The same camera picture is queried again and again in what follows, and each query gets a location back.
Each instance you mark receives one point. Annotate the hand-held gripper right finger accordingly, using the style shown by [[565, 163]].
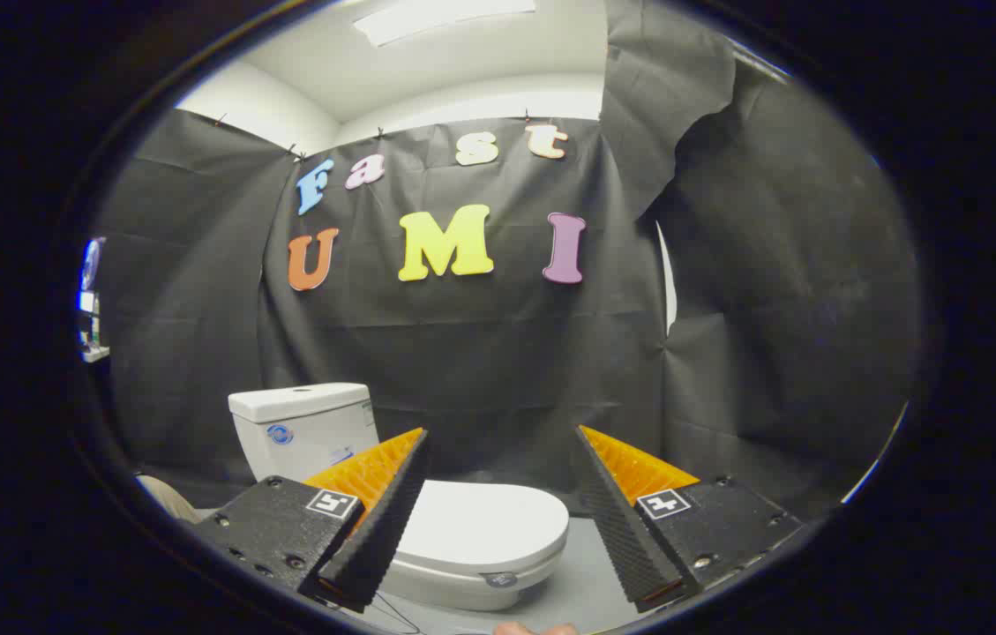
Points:
[[630, 538]]

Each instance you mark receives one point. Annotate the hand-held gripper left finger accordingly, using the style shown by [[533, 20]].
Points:
[[378, 529]]

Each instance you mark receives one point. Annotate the white toilet lid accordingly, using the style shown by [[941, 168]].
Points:
[[480, 525]]

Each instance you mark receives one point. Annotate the black backdrop cloth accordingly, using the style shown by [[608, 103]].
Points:
[[480, 353]]

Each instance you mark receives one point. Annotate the tan cloth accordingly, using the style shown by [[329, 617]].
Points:
[[167, 498]]

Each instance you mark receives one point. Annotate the rectangular ceiling light panel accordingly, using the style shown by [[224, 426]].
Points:
[[436, 18]]

